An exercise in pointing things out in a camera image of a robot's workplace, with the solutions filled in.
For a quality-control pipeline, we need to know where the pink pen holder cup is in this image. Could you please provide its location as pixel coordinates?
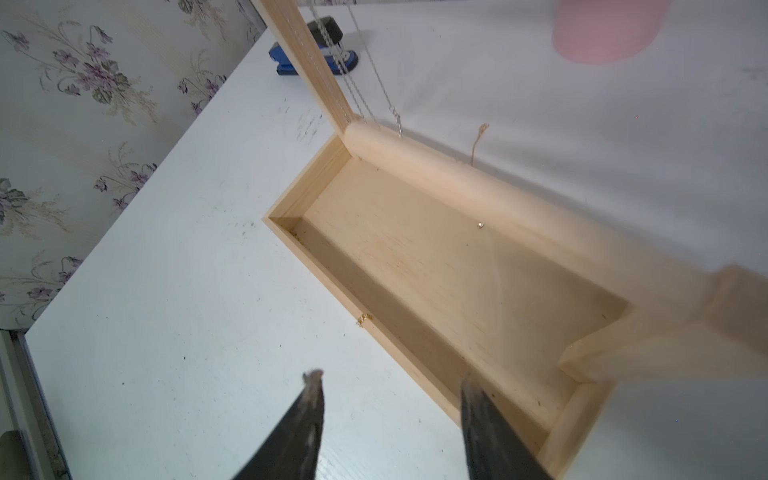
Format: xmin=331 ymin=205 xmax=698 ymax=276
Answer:
xmin=552 ymin=0 xmax=671 ymax=65

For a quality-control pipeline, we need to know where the blue black stapler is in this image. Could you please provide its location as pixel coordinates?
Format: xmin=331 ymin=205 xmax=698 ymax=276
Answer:
xmin=268 ymin=16 xmax=360 ymax=77

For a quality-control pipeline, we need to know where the long gold necklace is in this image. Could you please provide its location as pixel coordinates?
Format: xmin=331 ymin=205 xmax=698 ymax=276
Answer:
xmin=469 ymin=122 xmax=491 ymax=168

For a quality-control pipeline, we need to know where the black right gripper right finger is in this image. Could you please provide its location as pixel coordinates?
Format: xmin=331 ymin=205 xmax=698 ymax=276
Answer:
xmin=461 ymin=377 xmax=553 ymax=480

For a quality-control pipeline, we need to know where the wooden jewelry display stand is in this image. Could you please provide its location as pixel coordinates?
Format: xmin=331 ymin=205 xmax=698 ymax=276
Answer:
xmin=256 ymin=1 xmax=767 ymax=479

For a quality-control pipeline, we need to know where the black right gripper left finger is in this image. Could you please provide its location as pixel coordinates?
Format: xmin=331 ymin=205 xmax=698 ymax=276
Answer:
xmin=234 ymin=369 xmax=325 ymax=480

